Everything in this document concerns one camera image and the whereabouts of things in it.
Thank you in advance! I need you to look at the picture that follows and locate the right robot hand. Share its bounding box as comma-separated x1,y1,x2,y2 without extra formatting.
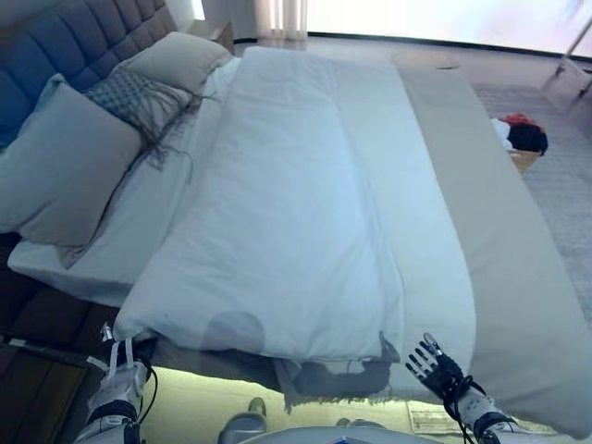
405,332,469,401

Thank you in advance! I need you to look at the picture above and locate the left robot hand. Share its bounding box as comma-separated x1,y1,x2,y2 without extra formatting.
99,323,154,372

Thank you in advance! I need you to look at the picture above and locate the white duvet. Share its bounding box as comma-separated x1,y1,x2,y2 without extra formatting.
113,44,477,362

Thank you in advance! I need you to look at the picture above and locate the white fitted bed sheet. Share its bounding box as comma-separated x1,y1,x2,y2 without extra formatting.
6,57,242,307

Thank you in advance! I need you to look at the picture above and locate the beige bed runner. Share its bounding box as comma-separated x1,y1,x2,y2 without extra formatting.
390,51,592,432

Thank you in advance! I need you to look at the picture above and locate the wooden bedside cabinet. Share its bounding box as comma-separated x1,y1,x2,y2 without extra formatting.
0,340,93,444

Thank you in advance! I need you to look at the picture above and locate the white pillowcase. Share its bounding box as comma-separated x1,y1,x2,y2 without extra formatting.
152,339,417,413

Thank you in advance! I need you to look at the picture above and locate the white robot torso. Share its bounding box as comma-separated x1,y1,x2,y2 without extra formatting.
258,425,418,444

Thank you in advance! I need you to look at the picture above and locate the silver left robot leg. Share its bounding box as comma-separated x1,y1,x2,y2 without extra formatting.
224,412,268,444

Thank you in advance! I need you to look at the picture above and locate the large beige pillow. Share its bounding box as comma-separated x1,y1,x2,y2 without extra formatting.
0,82,143,247
113,31,233,92

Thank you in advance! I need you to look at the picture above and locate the grey area rug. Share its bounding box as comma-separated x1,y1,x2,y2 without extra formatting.
471,78,592,297

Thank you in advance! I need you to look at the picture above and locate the white garment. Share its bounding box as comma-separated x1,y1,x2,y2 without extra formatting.
490,117,515,150

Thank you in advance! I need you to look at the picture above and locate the patterned fringed cushion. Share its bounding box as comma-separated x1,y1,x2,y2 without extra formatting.
82,67,221,173

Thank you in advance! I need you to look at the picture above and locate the pale blue pillow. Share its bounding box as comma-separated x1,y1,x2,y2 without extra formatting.
0,72,67,156

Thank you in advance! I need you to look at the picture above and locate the red garment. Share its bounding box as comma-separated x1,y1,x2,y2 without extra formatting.
502,112,538,129

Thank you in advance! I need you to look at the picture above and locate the grey tufted headboard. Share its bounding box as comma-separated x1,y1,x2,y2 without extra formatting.
0,0,178,150

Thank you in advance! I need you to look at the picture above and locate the small wooden nightstand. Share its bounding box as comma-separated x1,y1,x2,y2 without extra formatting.
205,20,234,48

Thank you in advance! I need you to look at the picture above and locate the cream curtain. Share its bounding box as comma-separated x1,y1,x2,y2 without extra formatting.
253,0,309,41

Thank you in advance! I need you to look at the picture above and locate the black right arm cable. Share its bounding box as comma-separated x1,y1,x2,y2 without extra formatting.
441,374,477,444

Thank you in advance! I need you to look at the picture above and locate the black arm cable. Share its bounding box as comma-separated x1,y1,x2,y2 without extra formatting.
136,358,159,425
441,374,477,444

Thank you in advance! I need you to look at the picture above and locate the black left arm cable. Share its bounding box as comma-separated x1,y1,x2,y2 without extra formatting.
136,358,159,425

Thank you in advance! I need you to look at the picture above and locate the brown upholstered bed frame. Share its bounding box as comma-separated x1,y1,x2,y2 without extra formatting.
0,230,122,353

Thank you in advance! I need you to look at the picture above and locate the metal frame table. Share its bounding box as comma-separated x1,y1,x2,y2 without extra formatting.
553,25,592,99

